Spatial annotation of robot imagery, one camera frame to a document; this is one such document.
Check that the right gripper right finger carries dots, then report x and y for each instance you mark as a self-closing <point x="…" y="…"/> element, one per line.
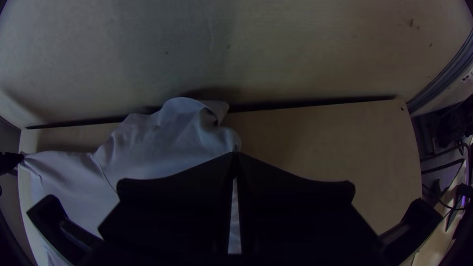
<point x="303" y="221"/>

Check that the light grey t-shirt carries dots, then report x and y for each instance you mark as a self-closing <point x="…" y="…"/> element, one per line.
<point x="166" y="140"/>

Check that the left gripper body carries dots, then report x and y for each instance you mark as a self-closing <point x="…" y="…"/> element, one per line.
<point x="8" y="162"/>

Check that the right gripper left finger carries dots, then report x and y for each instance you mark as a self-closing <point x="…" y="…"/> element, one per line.
<point x="170" y="221"/>

